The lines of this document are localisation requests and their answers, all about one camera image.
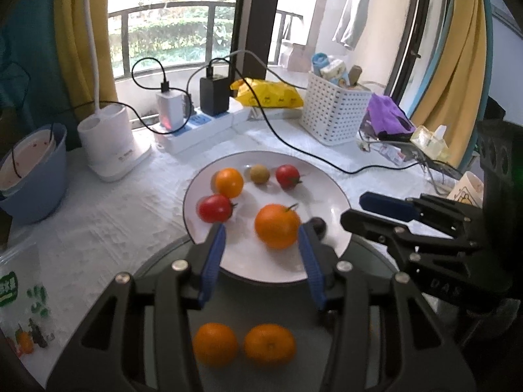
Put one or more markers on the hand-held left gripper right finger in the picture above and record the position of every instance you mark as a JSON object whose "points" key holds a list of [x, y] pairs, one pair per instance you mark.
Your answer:
{"points": [[310, 269]]}

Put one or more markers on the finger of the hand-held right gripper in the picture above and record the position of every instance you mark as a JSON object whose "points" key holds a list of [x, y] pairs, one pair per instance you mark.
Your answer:
{"points": [[367, 224], [388, 206]]}

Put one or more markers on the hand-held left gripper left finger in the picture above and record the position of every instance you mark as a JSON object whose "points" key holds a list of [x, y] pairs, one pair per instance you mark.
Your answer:
{"points": [[212, 265]]}

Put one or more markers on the dark purple cherry tomato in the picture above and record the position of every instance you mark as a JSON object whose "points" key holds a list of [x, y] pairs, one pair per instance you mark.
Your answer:
{"points": [[319, 224]]}

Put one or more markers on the white plate with dark rim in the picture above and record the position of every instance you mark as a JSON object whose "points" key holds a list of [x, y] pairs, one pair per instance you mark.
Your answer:
{"points": [[261, 265]]}

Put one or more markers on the red cherry tomato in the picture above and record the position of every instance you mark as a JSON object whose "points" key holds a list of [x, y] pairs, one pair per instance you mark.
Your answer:
{"points": [[215, 208], [288, 175]]}

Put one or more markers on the small orange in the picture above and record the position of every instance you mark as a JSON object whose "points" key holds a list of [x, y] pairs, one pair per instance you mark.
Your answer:
{"points": [[229, 182]]}

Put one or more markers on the yellow cherry tomato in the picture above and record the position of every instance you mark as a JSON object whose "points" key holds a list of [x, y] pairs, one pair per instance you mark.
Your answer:
{"points": [[259, 173]]}

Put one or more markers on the white cartoon mug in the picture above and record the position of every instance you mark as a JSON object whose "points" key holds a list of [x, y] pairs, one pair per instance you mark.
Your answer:
{"points": [[465, 190]]}

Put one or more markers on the small card packet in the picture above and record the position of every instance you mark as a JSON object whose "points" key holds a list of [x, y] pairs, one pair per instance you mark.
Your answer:
{"points": [[390, 154]]}

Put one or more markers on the yellow-green tissue packet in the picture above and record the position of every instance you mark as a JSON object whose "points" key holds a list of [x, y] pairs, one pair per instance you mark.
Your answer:
{"points": [[429, 143]]}

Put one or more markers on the purple cloth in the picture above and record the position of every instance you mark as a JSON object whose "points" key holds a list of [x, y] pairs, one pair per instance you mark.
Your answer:
{"points": [[386, 114]]}

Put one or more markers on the white tablecloth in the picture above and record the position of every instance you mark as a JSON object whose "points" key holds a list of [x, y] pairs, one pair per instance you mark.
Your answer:
{"points": [[122, 212]]}

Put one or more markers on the white perforated basket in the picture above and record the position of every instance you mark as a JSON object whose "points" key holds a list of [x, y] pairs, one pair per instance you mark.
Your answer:
{"points": [[333, 114]]}

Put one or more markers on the white power strip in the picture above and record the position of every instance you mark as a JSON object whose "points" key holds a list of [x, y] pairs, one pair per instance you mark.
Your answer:
{"points": [[184, 138]]}

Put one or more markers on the brown tube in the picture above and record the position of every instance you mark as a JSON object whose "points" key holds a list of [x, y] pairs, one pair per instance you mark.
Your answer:
{"points": [[354, 75]]}

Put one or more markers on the white flat box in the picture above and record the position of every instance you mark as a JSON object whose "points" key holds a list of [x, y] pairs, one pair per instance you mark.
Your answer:
{"points": [[278, 113]]}

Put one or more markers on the blue-topped packet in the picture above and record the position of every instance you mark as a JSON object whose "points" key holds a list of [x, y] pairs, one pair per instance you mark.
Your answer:
{"points": [[329, 68]]}

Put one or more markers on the white charger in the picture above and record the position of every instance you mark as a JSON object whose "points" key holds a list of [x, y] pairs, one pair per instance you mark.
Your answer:
{"points": [[169, 110]]}

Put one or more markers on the yellow packet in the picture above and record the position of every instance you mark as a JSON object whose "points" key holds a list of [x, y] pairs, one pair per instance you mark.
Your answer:
{"points": [[269, 94]]}

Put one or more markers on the white desk lamp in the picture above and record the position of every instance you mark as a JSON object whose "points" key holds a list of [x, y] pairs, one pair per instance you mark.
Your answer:
{"points": [[106, 139]]}

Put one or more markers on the black charger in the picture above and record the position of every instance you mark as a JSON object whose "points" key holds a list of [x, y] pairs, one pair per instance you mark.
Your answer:
{"points": [[214, 96]]}

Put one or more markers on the yellow curtain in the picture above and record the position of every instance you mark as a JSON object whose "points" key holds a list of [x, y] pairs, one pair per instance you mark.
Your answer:
{"points": [[77, 28], [453, 49]]}

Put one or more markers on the blue plastic basin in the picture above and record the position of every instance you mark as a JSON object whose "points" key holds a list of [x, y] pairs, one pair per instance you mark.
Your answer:
{"points": [[36, 196]]}

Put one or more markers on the printed clear plastic bag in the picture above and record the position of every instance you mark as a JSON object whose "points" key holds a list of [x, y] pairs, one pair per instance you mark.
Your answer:
{"points": [[24, 286]]}

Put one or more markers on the grey hanging garment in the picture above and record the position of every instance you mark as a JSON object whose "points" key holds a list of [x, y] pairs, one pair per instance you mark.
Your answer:
{"points": [[353, 12]]}

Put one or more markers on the black balcony railing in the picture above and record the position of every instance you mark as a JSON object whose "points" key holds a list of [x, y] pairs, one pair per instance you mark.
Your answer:
{"points": [[163, 8]]}

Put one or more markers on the teal curtain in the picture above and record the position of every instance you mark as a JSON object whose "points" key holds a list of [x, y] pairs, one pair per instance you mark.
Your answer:
{"points": [[28, 49]]}

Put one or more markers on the dark window frame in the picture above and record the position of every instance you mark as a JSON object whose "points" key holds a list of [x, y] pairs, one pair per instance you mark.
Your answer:
{"points": [[253, 16]]}

